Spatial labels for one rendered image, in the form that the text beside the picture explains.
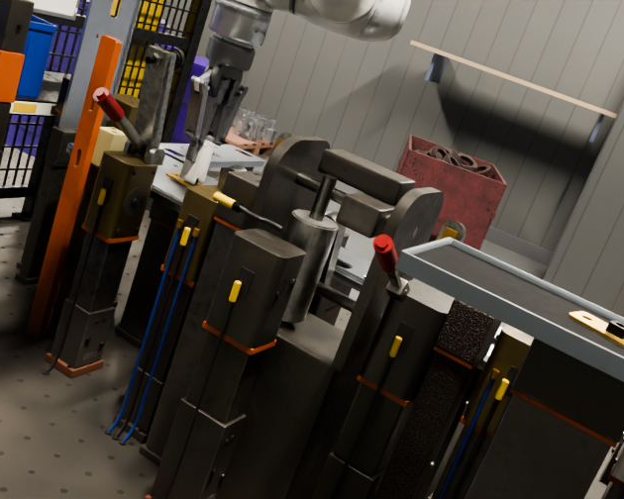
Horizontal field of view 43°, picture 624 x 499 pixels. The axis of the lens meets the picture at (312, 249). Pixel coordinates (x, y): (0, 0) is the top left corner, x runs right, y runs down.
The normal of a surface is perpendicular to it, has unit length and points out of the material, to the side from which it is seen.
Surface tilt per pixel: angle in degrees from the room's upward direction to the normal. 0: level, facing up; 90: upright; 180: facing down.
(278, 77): 90
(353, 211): 90
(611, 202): 90
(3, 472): 0
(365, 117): 90
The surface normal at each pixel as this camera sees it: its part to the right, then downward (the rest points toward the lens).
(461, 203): -0.12, 0.25
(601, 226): -0.35, 0.16
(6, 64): 0.82, 0.42
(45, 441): 0.32, -0.90
